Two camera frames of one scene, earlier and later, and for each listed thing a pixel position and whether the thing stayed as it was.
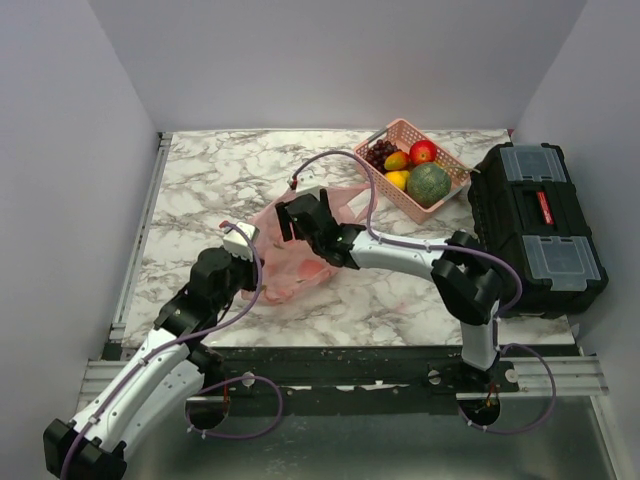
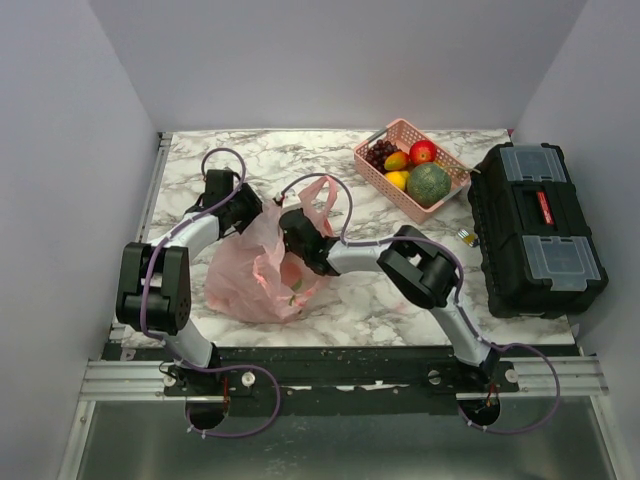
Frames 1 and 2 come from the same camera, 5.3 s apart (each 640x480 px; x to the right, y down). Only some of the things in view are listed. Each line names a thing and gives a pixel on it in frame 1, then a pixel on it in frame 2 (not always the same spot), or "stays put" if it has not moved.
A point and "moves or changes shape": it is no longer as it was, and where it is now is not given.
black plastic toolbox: [527, 208] stays put
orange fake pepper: [396, 161] stays put
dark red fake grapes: [379, 152] stays put
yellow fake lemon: [399, 178] stays put
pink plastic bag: [293, 268] moves or changes shape
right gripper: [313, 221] → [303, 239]
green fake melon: [428, 185] stays put
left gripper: [253, 270] → [246, 194]
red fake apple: [422, 152] stays put
